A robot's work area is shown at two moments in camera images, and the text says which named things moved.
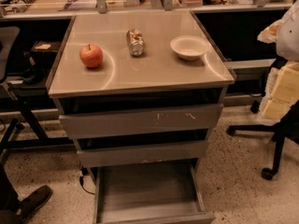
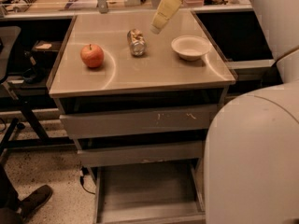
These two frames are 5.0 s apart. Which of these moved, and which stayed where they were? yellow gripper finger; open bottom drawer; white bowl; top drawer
Moved: yellow gripper finger
Stayed: top drawer; white bowl; open bottom drawer
